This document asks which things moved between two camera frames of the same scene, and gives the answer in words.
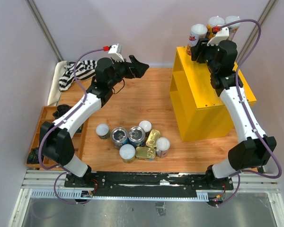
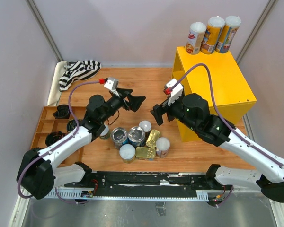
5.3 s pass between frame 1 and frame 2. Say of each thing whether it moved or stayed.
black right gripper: moved
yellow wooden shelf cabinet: stayed
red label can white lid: stayed
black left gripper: moved
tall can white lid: stayed
